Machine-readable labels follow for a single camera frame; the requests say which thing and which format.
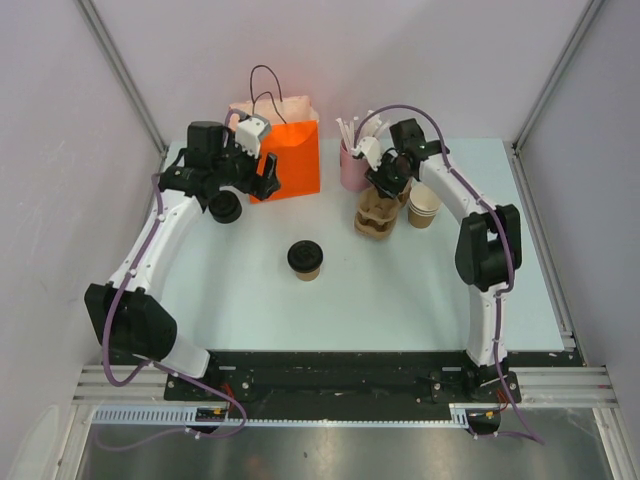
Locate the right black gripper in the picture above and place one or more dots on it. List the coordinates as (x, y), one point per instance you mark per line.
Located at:
(378, 178)

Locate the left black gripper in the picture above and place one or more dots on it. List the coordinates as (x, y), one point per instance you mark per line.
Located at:
(254, 181)

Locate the brown pulp cup carrier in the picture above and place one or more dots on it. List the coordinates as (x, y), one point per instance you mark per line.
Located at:
(376, 216)

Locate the black plastic cup lid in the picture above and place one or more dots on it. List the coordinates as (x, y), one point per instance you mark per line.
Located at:
(305, 255)

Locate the brown paper coffee cup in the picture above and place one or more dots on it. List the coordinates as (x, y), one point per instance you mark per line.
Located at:
(308, 275)

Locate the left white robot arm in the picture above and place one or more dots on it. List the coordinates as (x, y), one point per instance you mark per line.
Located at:
(126, 312)

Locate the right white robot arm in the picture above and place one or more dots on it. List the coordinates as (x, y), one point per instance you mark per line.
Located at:
(488, 250)

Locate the stack of brown paper cups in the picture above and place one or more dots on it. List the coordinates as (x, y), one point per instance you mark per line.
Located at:
(423, 206)

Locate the pink straw holder cup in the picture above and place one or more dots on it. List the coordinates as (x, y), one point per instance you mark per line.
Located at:
(352, 171)

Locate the white wrapped straws bundle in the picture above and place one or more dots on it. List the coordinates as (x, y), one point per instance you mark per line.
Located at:
(352, 130)

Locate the stack of black lids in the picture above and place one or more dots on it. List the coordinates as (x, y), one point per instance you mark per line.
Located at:
(225, 207)

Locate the orange paper bag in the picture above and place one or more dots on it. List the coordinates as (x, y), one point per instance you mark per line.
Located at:
(294, 139)

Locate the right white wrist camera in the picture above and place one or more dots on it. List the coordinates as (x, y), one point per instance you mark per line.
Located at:
(369, 149)

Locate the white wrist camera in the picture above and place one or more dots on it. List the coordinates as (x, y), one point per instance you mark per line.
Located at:
(249, 134)
(369, 149)

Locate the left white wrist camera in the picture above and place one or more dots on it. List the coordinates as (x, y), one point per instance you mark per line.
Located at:
(249, 134)

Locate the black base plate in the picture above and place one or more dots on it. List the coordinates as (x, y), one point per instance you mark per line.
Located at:
(344, 368)

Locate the white cable duct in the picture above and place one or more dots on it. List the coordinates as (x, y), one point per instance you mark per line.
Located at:
(442, 416)

